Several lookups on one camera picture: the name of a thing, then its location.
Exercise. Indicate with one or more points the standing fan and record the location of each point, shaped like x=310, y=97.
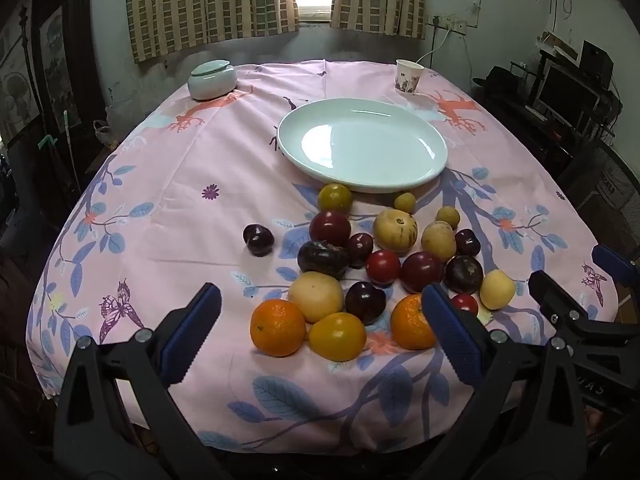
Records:
x=17, y=97

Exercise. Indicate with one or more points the pink printed tablecloth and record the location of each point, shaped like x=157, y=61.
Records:
x=200, y=220

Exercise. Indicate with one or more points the black speaker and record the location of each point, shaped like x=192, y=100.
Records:
x=597, y=60

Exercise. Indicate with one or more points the small pale yellow fruit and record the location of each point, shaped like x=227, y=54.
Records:
x=496, y=288

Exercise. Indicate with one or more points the white wall socket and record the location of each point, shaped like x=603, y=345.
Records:
x=450, y=24

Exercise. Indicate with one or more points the small red tomato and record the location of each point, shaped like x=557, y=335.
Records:
x=465, y=303

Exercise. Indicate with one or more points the clear plastic bag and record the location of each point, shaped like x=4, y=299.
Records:
x=105, y=132

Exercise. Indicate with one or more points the dark purple mangosteen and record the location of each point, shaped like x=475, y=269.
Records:
x=322, y=259
x=463, y=273

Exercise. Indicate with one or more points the dark red plum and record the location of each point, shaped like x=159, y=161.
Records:
x=365, y=301
x=361, y=249
x=467, y=241
x=258, y=239

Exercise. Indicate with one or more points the yellow-orange round fruit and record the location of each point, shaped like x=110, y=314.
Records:
x=337, y=336

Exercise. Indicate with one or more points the printed paper cup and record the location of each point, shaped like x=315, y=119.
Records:
x=409, y=76

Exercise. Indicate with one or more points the pale green lidded jar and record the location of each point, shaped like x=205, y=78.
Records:
x=212, y=80

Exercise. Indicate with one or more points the computer monitor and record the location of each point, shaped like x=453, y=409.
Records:
x=567, y=87

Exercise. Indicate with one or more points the orange mandarin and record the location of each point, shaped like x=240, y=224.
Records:
x=277, y=327
x=411, y=322

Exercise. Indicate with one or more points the oblong yellow fruit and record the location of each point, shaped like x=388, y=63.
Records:
x=438, y=240

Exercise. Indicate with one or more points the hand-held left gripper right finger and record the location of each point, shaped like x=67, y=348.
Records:
x=450, y=332

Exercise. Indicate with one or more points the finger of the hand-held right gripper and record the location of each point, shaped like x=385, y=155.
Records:
x=612, y=260
x=560, y=305

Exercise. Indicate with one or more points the black hat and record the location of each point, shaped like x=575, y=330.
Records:
x=502, y=80

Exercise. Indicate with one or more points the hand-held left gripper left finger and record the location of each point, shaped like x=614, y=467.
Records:
x=196, y=327

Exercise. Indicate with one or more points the yellow-green plum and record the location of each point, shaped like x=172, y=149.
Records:
x=335, y=197

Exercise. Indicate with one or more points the striped pepino melon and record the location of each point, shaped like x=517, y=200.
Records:
x=395, y=230

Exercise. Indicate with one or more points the white oval plate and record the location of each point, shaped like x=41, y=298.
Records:
x=362, y=142

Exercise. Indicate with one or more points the large red plum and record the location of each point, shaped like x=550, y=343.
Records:
x=329, y=227
x=421, y=271

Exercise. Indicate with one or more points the large pale yellow fruit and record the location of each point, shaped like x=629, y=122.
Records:
x=316, y=296

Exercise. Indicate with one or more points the small yellow loquat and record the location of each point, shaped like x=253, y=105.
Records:
x=448, y=217
x=404, y=202

